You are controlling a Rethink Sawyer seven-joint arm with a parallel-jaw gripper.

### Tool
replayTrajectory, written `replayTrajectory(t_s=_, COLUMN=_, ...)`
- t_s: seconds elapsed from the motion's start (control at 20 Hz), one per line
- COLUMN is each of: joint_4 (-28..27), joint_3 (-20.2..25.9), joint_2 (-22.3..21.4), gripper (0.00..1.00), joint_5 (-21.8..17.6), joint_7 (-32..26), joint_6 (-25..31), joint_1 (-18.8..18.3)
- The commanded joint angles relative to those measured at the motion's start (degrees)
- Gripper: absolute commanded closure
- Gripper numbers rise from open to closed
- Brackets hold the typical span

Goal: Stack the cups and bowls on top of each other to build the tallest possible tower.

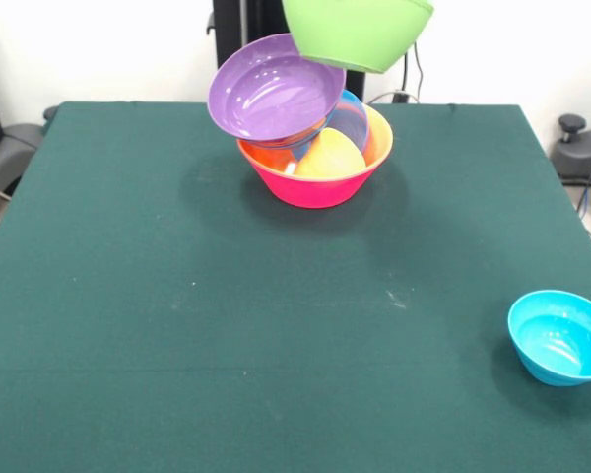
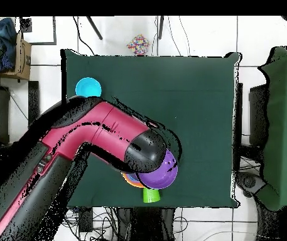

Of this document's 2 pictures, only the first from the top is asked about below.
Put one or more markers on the green plastic bowl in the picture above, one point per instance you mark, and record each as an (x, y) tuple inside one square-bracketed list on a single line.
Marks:
[(354, 29)]

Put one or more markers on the black swivel chair base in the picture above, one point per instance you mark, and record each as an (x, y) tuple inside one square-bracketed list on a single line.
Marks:
[(581, 153)]

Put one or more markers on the yellow-orange plastic cup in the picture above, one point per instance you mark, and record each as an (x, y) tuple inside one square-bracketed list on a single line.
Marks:
[(332, 155)]

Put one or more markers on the small cyan plastic bowl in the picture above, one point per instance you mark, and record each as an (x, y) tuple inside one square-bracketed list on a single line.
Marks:
[(561, 340)]

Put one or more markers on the purple plastic bowl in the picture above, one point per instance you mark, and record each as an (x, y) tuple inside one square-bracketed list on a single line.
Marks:
[(271, 93)]

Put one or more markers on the large pink plastic bowl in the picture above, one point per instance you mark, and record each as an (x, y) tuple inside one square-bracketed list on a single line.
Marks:
[(315, 192)]

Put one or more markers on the dark green tablecloth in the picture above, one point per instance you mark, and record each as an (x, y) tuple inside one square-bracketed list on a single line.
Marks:
[(54, 295)]

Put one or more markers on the black power adapter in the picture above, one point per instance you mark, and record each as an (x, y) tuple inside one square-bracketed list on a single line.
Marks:
[(399, 97)]

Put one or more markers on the translucent blue ribbed bowl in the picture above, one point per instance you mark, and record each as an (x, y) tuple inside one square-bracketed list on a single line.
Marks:
[(354, 123)]

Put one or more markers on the black office chair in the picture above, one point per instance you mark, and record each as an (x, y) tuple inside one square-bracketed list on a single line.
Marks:
[(15, 143)]

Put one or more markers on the large blue plastic bowl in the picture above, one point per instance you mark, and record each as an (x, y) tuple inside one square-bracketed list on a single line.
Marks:
[(295, 143)]

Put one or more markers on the large orange plastic bowl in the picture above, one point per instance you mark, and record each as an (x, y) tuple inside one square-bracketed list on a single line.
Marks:
[(266, 157)]

